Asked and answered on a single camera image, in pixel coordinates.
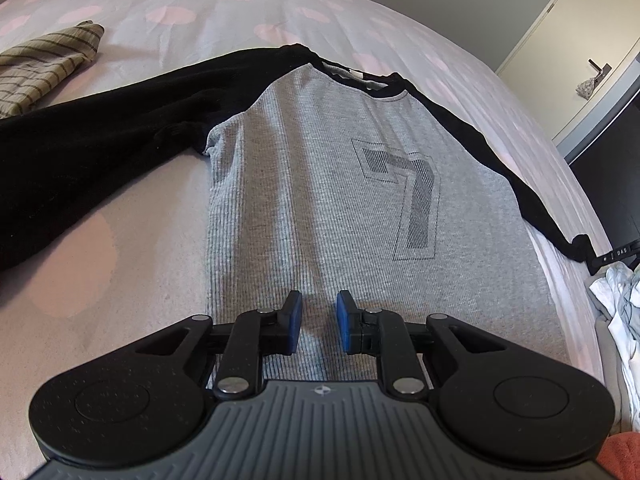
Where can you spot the white light-blue garment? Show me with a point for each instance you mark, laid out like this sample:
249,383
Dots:
617,300

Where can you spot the cream door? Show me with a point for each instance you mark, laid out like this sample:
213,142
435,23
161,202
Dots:
550,35

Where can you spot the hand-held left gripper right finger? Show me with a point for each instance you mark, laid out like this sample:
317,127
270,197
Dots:
345,320

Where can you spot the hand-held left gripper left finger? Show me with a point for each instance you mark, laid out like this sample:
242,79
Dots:
292,320

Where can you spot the grey shirt with black sleeves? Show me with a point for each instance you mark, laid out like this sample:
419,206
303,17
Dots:
310,185

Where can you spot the small hanging sachet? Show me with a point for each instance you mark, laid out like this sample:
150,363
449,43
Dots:
585,87

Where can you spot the olive striped cloth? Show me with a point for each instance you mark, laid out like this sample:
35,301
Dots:
45,65

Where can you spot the bed with pink dotted sheet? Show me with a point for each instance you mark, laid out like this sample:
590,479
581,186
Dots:
250,5

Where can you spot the black wardrobe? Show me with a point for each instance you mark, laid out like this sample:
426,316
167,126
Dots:
615,185

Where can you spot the person's red knit clothing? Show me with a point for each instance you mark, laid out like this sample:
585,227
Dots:
620,455

